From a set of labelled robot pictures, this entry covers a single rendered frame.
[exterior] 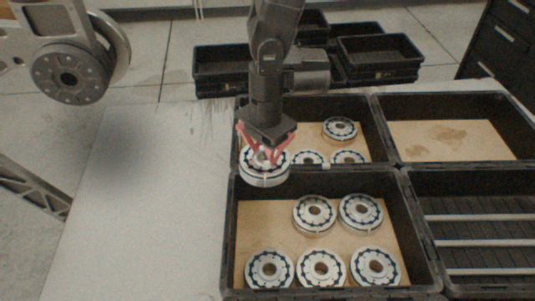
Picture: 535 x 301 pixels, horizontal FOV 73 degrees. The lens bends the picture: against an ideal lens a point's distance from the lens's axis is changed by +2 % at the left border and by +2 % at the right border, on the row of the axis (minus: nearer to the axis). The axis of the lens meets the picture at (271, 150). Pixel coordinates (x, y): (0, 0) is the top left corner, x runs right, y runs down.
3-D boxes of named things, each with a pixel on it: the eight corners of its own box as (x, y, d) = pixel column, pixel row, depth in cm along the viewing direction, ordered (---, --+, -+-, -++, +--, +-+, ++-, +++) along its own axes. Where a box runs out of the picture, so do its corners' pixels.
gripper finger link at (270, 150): (268, 142, 72) (269, 105, 66) (293, 160, 69) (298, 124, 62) (243, 159, 69) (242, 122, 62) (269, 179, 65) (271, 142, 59)
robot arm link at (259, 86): (247, 51, 56) (249, 71, 52) (289, 49, 57) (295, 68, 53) (247, 88, 61) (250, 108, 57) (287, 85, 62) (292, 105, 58)
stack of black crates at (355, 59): (338, 130, 211) (351, 63, 180) (327, 100, 232) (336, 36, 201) (403, 124, 215) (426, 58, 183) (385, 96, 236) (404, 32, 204)
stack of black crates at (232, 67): (203, 142, 204) (191, 75, 172) (204, 110, 225) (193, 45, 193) (272, 136, 207) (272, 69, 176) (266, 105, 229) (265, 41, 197)
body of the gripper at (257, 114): (258, 105, 68) (258, 72, 63) (298, 130, 63) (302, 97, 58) (233, 120, 65) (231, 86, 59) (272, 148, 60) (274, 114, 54)
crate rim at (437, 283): (219, 303, 63) (217, 297, 61) (229, 176, 84) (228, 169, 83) (442, 298, 64) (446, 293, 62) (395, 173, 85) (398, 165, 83)
